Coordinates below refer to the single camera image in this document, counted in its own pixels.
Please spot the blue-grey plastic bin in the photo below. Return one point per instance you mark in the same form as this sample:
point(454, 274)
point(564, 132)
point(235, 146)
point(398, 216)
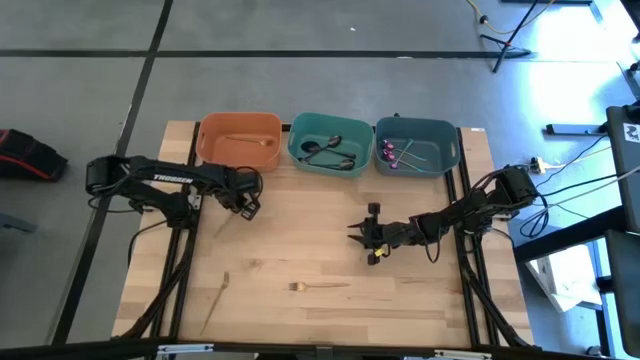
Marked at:
point(440, 135)

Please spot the black spoon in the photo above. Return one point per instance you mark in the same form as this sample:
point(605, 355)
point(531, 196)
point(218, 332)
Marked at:
point(336, 141)
point(310, 147)
point(346, 163)

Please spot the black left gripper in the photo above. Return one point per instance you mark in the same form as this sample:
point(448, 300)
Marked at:
point(240, 187)

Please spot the iridescent pink spoon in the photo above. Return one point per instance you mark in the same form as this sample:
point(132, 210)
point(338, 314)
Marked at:
point(387, 145)
point(393, 165)
point(389, 156)

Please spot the green plastic bin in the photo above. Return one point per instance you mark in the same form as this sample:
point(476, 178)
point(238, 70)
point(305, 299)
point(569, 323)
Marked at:
point(360, 130)

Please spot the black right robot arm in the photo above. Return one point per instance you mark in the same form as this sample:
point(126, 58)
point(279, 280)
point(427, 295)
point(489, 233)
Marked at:
point(475, 205)

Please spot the yellow tag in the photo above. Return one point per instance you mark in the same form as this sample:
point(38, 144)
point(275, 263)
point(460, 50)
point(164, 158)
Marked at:
point(381, 251)

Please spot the black frame bar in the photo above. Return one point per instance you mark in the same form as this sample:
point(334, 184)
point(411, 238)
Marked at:
point(250, 350)

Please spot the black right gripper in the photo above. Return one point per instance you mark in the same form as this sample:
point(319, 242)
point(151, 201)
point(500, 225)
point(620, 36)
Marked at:
point(382, 232)

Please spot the white box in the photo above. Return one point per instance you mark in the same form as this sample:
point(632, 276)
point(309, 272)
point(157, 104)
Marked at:
point(565, 280)

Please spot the power strip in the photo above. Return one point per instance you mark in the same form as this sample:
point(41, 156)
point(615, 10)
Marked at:
point(538, 163)

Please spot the black stand base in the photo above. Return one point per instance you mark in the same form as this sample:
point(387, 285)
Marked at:
point(575, 129)

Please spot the orange plastic bin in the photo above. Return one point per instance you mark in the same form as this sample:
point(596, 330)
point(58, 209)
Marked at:
point(215, 150)

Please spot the black and red bag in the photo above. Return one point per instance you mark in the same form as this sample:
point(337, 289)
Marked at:
point(30, 155)

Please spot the black tripod stand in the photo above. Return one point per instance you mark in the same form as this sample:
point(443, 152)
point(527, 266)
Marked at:
point(510, 40)

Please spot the black desk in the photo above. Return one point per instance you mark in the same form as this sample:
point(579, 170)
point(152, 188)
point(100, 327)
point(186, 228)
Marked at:
point(625, 175)

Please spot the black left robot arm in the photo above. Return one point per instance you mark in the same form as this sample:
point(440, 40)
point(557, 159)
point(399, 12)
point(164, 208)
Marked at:
point(150, 175)

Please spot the gold fork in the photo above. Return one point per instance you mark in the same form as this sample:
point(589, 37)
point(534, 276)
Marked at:
point(297, 286)
point(225, 280)
point(266, 142)

